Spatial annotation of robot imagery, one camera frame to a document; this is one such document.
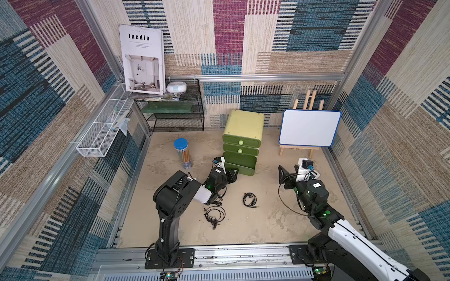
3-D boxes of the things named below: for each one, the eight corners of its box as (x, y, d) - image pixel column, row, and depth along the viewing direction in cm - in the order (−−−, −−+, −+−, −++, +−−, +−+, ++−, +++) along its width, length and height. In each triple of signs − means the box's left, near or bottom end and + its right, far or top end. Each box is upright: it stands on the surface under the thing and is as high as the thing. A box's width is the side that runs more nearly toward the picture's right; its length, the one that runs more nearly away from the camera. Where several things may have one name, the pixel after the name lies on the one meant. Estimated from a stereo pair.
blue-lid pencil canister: (180, 169, 103) (172, 148, 88) (182, 159, 107) (175, 137, 92) (191, 169, 103) (185, 148, 88) (193, 159, 107) (187, 137, 92)
